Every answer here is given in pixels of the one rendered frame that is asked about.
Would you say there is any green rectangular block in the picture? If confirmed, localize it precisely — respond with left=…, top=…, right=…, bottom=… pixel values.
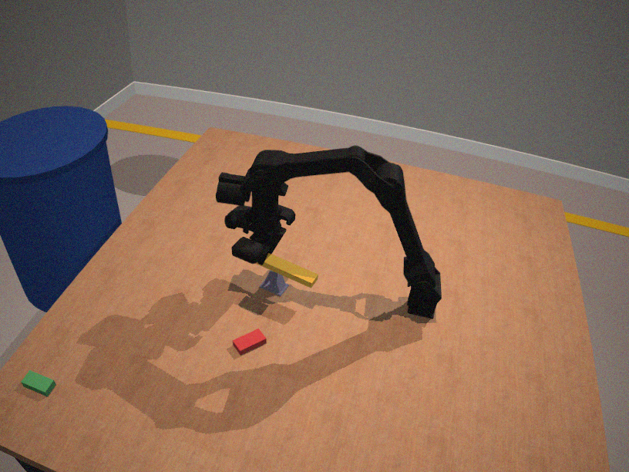
left=21, top=371, right=56, bottom=396

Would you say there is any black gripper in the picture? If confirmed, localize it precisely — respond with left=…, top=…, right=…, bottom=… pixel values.
left=232, top=204, right=295, bottom=265

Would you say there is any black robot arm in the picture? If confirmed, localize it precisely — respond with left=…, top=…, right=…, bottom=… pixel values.
left=216, top=145, right=442, bottom=319

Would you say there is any red rectangular block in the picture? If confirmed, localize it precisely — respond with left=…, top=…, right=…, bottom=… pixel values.
left=232, top=329, right=267, bottom=355

